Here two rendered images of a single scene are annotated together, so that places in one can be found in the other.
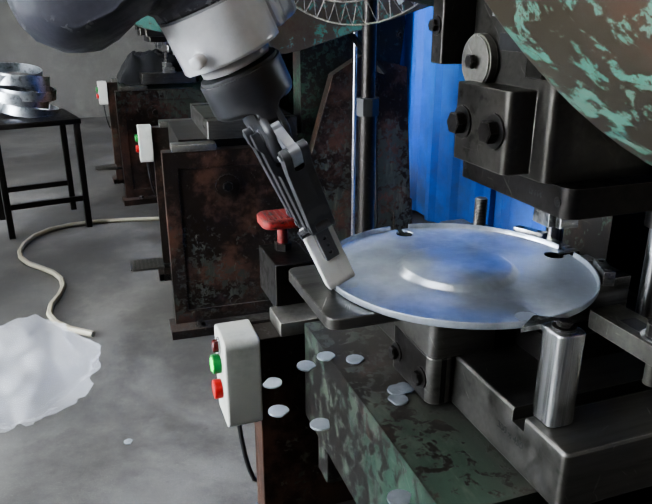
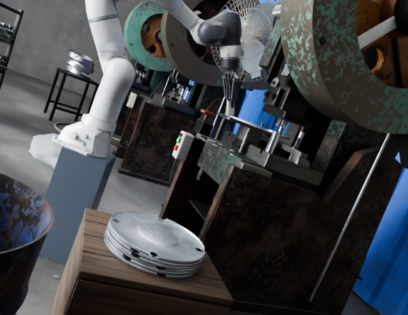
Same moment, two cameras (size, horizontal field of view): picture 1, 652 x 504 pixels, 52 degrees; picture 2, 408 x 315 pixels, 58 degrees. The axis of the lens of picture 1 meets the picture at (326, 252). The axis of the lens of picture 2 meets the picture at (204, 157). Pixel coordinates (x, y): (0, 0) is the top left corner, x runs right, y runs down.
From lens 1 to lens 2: 1.00 m
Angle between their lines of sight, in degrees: 13
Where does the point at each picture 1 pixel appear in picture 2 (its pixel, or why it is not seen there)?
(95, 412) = not seen: hidden behind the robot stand
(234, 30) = (235, 51)
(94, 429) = not seen: hidden behind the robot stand
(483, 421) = (251, 155)
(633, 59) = (298, 64)
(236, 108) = (228, 66)
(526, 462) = (260, 160)
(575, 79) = (292, 69)
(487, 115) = (273, 92)
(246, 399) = (184, 152)
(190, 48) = (226, 51)
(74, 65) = not seen: hidden behind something
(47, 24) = (206, 35)
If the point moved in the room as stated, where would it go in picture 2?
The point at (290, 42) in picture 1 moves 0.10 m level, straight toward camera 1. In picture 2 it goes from (207, 81) to (208, 81)
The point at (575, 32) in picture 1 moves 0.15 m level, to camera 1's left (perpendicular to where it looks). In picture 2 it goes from (293, 60) to (253, 43)
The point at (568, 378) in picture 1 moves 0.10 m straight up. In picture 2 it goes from (274, 142) to (284, 119)
